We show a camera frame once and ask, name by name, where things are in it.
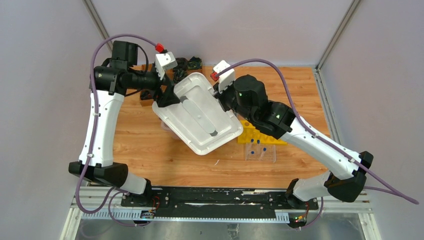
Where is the yellow test tube rack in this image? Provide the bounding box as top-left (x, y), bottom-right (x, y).
top-left (236, 120), bottom-right (288, 146)

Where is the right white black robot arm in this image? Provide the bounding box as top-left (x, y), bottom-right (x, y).
top-left (213, 74), bottom-right (374, 209)

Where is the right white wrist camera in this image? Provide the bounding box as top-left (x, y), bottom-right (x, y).
top-left (210, 60), bottom-right (236, 94)

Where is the pink plastic bin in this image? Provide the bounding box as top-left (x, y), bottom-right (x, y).
top-left (160, 121), bottom-right (180, 140)

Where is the brown compartment tray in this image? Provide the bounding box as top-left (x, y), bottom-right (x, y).
top-left (139, 63), bottom-right (155, 107)

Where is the white plastic lid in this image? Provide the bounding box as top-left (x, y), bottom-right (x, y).
top-left (152, 72), bottom-right (243, 156)

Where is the clear well plate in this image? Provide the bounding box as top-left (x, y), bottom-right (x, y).
top-left (244, 142), bottom-right (277, 163)

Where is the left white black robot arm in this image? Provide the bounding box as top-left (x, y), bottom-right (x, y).
top-left (68, 40), bottom-right (179, 207)

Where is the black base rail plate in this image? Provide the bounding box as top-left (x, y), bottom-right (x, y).
top-left (120, 186), bottom-right (319, 223)

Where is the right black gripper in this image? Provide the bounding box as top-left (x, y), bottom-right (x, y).
top-left (212, 78), bottom-right (255, 124)

